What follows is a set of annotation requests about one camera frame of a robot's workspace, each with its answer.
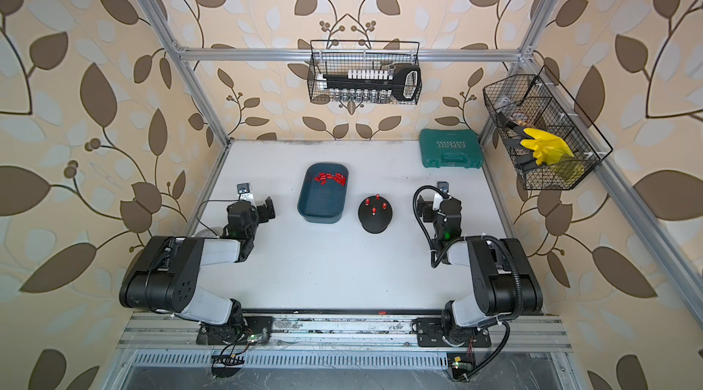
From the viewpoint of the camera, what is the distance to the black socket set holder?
822 mm

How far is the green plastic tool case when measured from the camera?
1108 millimetres

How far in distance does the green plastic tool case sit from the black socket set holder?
33 centimetres
